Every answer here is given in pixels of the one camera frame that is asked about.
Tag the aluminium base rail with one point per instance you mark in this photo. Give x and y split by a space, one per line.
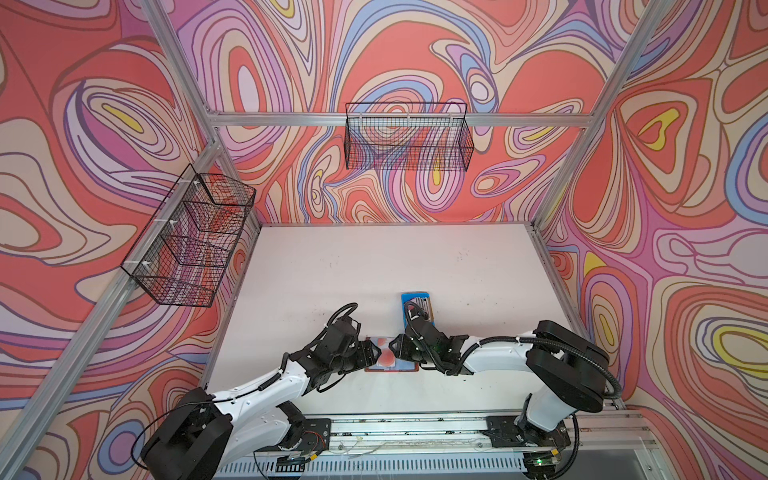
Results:
471 445

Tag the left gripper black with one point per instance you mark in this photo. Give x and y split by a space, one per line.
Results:
366 355

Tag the stack of credit cards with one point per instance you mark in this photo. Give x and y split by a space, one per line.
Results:
417 306

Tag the red leather card holder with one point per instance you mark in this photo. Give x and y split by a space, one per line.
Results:
406 366

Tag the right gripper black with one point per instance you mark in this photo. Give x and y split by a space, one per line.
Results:
403 347

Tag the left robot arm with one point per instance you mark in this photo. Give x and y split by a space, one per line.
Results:
205 431

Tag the black wire basket back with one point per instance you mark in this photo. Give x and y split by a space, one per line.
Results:
407 135

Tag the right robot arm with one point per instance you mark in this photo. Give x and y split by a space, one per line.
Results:
574 373

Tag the pink white credit card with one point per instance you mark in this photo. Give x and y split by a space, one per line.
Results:
387 361

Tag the black wire basket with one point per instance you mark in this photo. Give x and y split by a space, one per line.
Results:
407 135
181 256

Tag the black wire basket left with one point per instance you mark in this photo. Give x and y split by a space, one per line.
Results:
181 256

